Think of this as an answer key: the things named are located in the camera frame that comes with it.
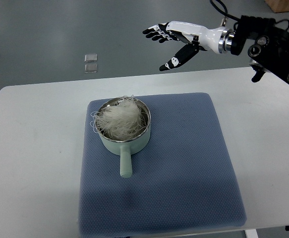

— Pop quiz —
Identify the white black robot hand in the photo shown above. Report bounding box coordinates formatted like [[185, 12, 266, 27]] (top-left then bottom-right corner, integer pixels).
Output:
[[143, 21, 234, 71]]

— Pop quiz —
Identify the white vermicelli noodle bundle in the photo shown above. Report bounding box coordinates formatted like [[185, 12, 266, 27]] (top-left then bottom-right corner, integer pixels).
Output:
[[90, 96, 150, 141]]

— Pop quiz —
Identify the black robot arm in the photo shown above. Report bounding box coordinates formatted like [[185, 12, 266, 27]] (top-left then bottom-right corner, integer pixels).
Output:
[[230, 15, 289, 85]]

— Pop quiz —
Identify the mint green steel pot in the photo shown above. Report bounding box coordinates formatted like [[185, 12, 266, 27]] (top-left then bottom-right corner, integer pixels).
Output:
[[99, 99, 151, 178]]

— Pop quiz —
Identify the wooden box corner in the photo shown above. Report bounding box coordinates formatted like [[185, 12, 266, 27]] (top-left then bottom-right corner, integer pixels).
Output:
[[265, 0, 289, 13]]

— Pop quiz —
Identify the upper silver floor plate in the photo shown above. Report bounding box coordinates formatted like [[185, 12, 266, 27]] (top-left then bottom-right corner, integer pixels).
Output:
[[84, 53, 98, 62]]

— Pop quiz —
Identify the silver floor plate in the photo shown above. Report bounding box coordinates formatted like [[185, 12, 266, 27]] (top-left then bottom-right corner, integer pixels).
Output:
[[85, 63, 98, 73], [84, 53, 98, 62]]

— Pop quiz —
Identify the lower silver floor plate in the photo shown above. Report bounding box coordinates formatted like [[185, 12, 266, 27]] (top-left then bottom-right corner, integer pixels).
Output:
[[85, 63, 98, 73]]

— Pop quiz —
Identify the blue grey quilted mat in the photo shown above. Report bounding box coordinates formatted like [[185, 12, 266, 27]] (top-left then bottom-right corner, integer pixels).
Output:
[[78, 93, 246, 238]]

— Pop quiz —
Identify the black cable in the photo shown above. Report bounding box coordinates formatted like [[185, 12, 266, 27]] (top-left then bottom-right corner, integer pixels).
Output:
[[210, 0, 289, 32]]

